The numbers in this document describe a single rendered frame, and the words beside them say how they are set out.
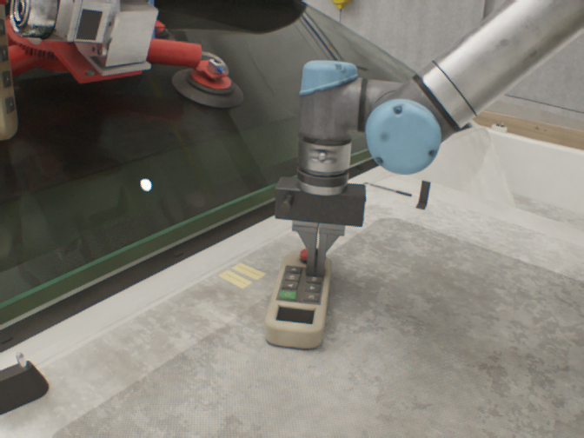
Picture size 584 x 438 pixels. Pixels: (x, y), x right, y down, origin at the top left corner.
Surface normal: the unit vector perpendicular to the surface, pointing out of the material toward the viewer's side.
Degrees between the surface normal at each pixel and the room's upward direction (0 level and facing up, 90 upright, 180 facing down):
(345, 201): 90
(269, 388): 0
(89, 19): 107
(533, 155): 90
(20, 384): 74
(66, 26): 82
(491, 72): 94
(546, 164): 90
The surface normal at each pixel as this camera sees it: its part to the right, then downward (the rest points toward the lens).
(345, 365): 0.04, -0.90
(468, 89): -0.15, 0.48
